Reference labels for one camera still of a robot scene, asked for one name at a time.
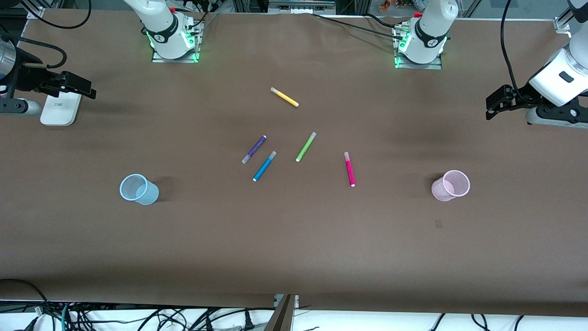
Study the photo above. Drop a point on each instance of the blue marker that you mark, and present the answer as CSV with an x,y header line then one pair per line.
x,y
264,166

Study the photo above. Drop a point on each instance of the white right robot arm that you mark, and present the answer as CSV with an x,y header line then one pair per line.
x,y
161,23

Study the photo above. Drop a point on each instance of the purple marker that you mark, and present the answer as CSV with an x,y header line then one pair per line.
x,y
254,149

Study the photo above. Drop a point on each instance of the grey power strip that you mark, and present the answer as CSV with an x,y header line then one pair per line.
x,y
301,5

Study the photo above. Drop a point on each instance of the green marker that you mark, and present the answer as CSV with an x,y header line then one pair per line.
x,y
306,147

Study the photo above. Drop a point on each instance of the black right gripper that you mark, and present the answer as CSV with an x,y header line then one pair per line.
x,y
28,77

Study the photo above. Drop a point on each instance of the white flat box device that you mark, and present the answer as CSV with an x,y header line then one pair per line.
x,y
57,112

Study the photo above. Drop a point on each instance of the pink marker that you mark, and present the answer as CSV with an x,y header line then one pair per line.
x,y
349,170

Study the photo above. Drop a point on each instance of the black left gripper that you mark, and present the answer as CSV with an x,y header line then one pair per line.
x,y
520,97

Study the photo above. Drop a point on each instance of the aluminium corner bracket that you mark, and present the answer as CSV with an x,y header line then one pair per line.
x,y
562,24

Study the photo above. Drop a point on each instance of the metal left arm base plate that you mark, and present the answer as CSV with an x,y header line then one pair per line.
x,y
438,64

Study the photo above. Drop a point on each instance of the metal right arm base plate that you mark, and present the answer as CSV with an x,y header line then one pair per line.
x,y
195,50

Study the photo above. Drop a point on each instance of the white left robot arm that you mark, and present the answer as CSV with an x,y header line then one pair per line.
x,y
432,27

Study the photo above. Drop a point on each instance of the translucent pink cup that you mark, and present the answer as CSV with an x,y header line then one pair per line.
x,y
438,189

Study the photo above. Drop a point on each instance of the yellow marker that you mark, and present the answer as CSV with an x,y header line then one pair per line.
x,y
285,97

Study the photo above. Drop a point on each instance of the translucent blue cup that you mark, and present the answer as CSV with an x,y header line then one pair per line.
x,y
149,196

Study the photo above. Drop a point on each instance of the metal table edge bracket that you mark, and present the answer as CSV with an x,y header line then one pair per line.
x,y
285,315

